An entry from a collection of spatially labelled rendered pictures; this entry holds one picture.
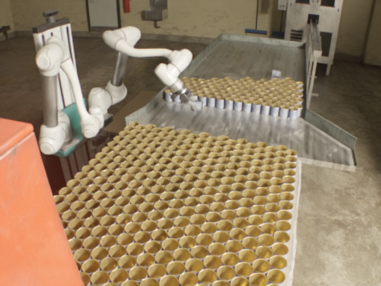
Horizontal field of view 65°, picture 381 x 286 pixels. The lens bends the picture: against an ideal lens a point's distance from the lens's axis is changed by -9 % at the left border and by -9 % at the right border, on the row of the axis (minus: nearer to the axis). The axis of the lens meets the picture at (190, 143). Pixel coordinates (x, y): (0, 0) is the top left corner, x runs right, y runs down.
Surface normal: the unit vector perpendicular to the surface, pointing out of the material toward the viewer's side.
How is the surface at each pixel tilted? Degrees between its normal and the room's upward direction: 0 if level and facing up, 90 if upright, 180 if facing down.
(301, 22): 90
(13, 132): 0
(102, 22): 90
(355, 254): 0
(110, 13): 90
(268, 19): 90
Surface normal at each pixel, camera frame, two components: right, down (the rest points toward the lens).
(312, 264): 0.00, -0.85
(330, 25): -0.31, 0.51
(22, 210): 0.95, 0.16
